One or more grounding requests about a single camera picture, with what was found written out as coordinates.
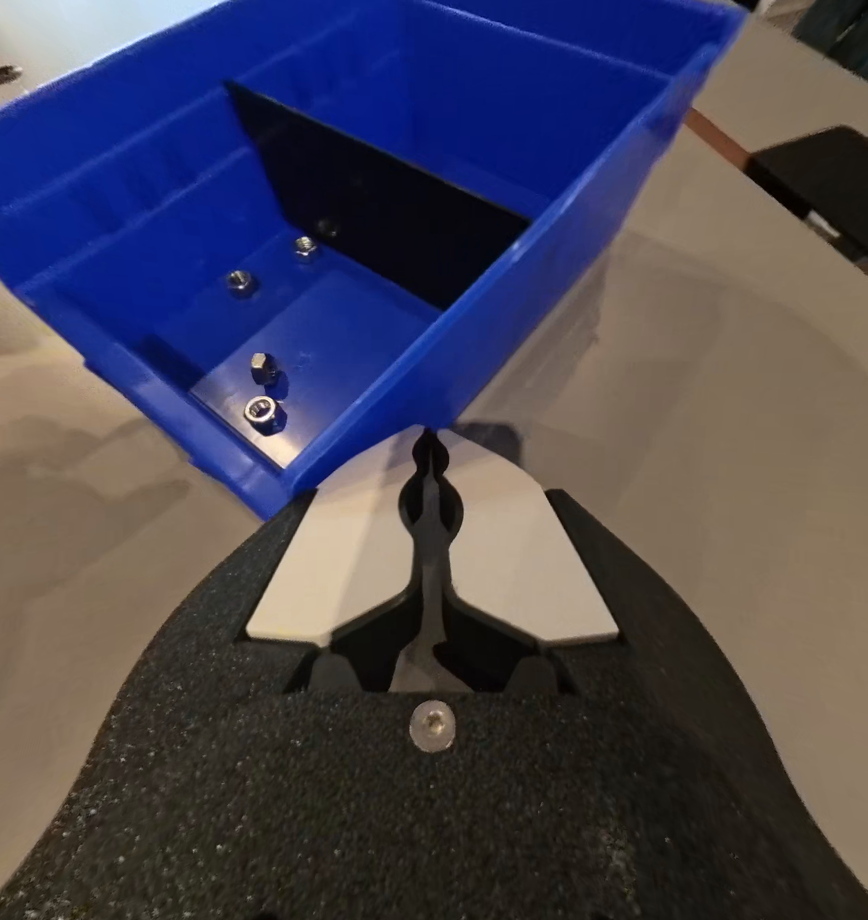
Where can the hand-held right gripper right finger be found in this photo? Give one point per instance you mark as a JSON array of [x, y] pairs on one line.
[[527, 568]]

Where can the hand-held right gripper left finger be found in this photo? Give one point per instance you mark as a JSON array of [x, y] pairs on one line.
[[319, 568]]

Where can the blue plastic parts bin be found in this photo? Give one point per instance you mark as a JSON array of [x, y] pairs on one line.
[[513, 108]]

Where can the silver hex nut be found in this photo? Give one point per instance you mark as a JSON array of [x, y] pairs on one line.
[[241, 281], [304, 249], [260, 412]]

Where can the silver cap nut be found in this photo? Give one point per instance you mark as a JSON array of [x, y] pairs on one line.
[[262, 367]]

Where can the black bin divider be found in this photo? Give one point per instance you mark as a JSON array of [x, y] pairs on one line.
[[376, 208]]

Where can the black rectangular table mat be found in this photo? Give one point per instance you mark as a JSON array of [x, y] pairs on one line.
[[822, 176]]

